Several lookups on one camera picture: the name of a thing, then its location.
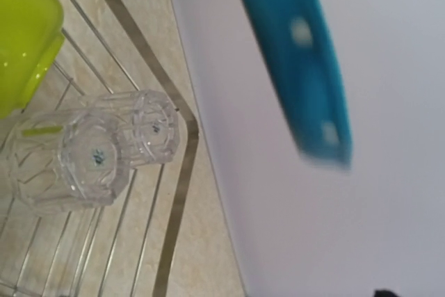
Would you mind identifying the clear glass near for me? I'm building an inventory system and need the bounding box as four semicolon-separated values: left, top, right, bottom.
5;109;130;216

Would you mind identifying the clear glass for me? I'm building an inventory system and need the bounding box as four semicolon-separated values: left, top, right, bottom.
82;90;180;168
5;109;130;216

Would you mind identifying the blue polka dot plate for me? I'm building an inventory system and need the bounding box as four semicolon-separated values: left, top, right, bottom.
242;0;353;168

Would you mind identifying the metal wire dish rack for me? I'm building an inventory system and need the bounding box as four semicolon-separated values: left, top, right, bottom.
1;0;199;296

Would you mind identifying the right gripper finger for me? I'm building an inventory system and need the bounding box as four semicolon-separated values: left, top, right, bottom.
373;289;400;297

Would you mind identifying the green bowl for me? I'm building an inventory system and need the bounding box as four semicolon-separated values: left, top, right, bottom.
1;0;65;118

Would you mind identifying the clear glass far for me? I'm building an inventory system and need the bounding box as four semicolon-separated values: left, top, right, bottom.
82;90;180;168

